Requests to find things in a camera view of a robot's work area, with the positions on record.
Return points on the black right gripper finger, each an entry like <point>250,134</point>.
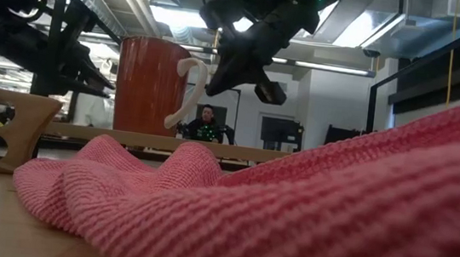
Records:
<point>231,75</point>
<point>271,93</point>

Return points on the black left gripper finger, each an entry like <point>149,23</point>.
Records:
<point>80,88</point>
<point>94,71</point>

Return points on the white ceramic mug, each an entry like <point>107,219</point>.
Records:
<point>148,90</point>

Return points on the person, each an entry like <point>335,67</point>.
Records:
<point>206,126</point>
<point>92,112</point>

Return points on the black screen on stand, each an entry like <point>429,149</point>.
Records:
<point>281,130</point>

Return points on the pink knitted cloth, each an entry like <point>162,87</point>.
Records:
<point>289,216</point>

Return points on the dome ceiling camera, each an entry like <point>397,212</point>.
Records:
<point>370,53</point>

